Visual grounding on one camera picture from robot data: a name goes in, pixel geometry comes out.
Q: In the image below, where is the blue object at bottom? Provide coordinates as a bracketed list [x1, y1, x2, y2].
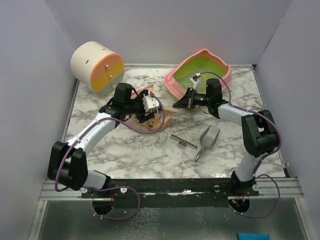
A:
[237, 232, 270, 240]

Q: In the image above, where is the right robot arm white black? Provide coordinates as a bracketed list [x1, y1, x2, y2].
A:
[172, 78, 282, 196]

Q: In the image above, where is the grey metal scoop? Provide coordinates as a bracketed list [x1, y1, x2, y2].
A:
[194, 125, 220, 163]

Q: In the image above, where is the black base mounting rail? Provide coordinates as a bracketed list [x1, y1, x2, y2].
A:
[82, 174, 259, 209]

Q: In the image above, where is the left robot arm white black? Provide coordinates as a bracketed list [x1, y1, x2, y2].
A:
[47, 83, 160, 198]

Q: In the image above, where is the green cat litter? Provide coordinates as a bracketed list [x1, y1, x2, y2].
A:
[173, 69, 218, 89]

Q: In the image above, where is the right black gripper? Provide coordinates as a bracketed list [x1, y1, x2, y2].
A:
[172, 88, 211, 110]

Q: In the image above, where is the cream orange cylinder container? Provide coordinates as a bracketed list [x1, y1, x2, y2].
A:
[70, 41, 125, 96]

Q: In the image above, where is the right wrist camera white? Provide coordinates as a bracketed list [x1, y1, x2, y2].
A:
[190, 72, 202, 91]

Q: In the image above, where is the pink green litter box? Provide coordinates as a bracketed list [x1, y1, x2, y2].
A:
[163, 49, 233, 100]

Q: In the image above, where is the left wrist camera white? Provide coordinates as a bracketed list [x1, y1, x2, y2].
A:
[142, 94, 160, 112]

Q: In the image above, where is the beige cat litter bag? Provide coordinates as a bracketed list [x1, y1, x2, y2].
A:
[128, 106, 179, 133]

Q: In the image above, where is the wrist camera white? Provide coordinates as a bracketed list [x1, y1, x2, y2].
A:
[190, 72, 202, 91]
[142, 94, 160, 112]

